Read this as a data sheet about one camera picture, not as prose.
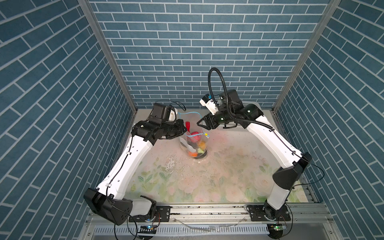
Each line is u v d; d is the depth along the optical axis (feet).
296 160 1.46
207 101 2.03
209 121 2.03
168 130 1.92
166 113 1.79
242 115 1.66
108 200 1.20
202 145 2.88
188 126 2.84
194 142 2.44
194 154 2.84
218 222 2.39
